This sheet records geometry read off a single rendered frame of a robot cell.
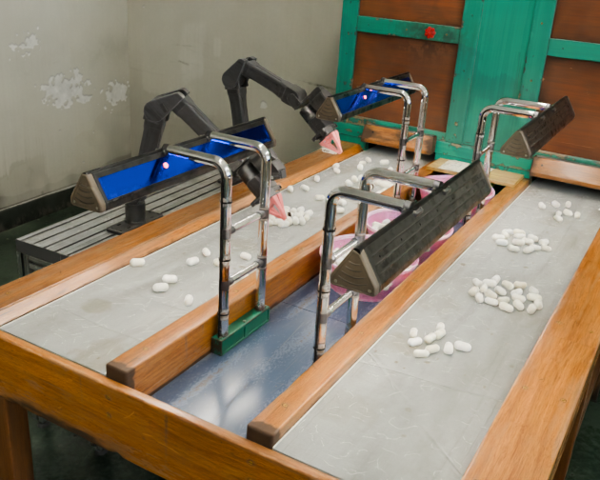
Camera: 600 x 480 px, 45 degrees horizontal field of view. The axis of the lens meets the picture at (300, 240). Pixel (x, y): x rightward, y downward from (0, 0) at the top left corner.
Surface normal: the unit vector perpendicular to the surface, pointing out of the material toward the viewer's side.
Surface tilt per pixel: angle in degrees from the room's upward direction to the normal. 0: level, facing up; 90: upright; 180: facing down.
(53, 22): 90
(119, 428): 90
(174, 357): 90
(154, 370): 90
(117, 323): 0
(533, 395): 0
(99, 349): 0
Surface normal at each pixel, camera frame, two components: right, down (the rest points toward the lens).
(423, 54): -0.50, 0.31
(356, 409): 0.06, -0.92
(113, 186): 0.77, -0.29
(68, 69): 0.88, 0.23
